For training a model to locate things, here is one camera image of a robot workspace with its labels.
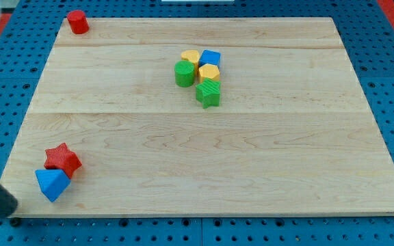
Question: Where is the red star block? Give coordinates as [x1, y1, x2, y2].
[44, 143, 82, 179]

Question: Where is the green cylinder block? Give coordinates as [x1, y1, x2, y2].
[174, 60, 195, 87]

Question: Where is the red cylinder block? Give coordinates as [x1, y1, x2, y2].
[66, 10, 90, 34]

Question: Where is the wooden board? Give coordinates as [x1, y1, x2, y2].
[1, 17, 394, 218]

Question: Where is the green star block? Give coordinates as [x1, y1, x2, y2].
[196, 78, 221, 109]

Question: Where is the yellow heart block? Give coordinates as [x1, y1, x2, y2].
[181, 50, 200, 74]

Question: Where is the blue triangle block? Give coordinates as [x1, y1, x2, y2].
[35, 169, 70, 202]

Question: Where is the blue cube block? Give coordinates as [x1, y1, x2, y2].
[198, 50, 221, 68]

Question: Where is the yellow hexagon block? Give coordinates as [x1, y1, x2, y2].
[198, 64, 220, 83]

